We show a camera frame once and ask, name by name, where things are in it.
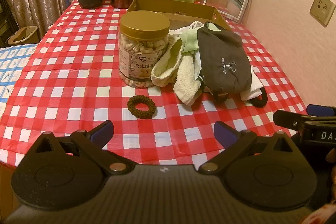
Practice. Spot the light green cloth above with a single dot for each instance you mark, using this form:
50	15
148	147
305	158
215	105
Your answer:
190	41

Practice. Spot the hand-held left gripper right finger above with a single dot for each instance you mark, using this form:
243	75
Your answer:
224	133

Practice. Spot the pink patterned clothing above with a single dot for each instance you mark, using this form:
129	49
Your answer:
324	216

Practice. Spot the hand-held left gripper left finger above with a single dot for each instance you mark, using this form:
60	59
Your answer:
103	132

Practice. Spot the black rack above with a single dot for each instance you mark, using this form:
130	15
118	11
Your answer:
5	16

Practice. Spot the person's right hand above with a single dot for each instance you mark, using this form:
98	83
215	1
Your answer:
333	182

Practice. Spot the cardboard box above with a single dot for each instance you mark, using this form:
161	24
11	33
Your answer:
162	5

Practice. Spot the cream knit cloth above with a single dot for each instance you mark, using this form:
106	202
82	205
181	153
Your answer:
165	66

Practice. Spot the dark grey cloth pouch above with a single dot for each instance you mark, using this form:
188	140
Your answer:
223	61

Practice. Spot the beige wall socket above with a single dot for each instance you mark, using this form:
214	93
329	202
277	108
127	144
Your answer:
322	8

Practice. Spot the clear cashew jar gold lid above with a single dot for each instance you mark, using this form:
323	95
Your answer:
136	61

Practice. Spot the blue printed blanket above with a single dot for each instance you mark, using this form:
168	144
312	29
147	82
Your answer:
13	66

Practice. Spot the beige basket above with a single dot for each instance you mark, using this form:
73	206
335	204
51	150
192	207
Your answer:
22	35

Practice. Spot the red white checkered tablecloth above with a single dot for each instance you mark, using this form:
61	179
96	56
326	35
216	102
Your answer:
78	77

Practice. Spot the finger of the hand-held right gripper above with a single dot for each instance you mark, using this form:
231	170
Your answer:
288	119
320	109

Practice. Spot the cream terry towel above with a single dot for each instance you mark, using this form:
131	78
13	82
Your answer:
186	79

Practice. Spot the brown hair scrunchie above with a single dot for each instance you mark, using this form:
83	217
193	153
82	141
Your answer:
131	108

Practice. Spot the white folded cloth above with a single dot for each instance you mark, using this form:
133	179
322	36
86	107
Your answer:
253	85

